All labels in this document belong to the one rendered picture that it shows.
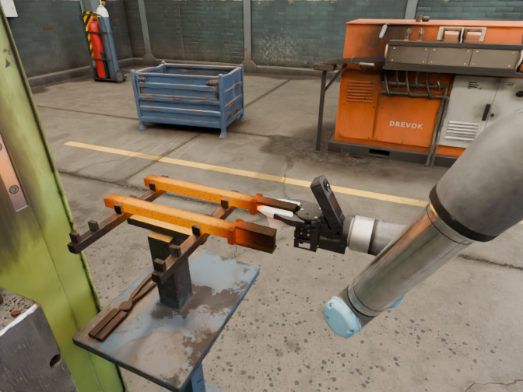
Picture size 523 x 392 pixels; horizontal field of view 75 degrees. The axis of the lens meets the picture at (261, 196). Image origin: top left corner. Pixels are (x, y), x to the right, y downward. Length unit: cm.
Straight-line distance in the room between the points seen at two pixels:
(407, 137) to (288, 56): 478
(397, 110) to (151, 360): 327
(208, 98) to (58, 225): 330
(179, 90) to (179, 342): 369
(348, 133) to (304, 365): 263
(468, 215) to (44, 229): 91
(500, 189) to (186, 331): 69
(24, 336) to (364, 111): 339
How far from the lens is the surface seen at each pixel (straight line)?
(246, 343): 177
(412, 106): 369
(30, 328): 81
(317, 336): 182
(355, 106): 372
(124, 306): 96
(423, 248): 53
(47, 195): 100
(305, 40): 792
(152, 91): 451
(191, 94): 426
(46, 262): 104
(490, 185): 46
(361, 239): 73
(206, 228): 73
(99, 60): 804
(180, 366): 83
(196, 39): 897
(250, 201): 78
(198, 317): 90
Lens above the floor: 141
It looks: 29 degrees down
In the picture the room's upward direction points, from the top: straight up
